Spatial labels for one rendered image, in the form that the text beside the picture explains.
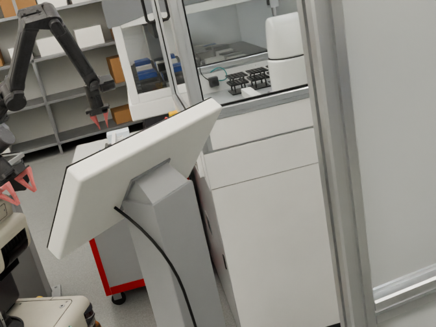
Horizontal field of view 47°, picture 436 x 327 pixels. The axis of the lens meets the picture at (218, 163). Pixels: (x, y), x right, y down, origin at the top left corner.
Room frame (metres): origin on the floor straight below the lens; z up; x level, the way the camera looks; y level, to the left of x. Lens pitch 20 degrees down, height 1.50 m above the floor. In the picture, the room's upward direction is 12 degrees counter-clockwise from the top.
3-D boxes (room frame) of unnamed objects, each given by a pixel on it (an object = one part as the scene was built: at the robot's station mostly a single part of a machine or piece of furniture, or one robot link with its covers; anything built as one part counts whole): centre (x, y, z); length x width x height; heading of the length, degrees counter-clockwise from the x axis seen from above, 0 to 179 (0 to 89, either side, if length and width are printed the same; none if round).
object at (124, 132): (2.83, 0.53, 0.79); 0.13 x 0.09 x 0.05; 98
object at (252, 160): (2.27, -0.36, 0.87); 1.02 x 0.95 x 0.14; 7
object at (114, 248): (2.62, 0.47, 0.38); 0.62 x 0.58 x 0.76; 7
